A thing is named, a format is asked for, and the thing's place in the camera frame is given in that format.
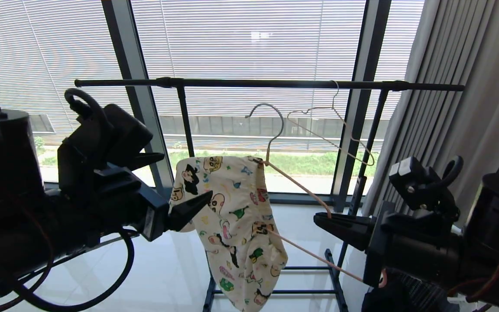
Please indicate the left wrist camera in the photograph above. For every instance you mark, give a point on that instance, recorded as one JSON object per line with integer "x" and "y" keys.
{"x": 119, "y": 134}

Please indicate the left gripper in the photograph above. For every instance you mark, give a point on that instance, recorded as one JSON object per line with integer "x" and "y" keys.
{"x": 119, "y": 203}

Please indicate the black clothes rack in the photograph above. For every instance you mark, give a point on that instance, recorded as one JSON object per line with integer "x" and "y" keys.
{"x": 254, "y": 83}

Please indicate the cream printed garment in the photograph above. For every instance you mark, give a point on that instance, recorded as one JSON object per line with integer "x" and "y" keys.
{"x": 236, "y": 225}

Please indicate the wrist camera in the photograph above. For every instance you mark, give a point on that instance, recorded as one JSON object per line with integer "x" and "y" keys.
{"x": 119, "y": 134}
{"x": 414, "y": 182}

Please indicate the black garment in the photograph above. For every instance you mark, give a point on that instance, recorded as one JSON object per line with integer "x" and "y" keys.
{"x": 377, "y": 301}

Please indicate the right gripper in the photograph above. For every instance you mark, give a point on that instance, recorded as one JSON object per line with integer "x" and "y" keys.
{"x": 414, "y": 260}

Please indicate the white laundry basket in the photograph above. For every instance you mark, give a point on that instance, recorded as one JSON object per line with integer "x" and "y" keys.
{"x": 422, "y": 299}

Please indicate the pink clothes hanger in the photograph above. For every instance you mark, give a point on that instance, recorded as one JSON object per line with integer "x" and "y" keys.
{"x": 319, "y": 134}
{"x": 297, "y": 184}

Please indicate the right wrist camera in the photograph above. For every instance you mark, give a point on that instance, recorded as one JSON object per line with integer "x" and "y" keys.
{"x": 414, "y": 182}

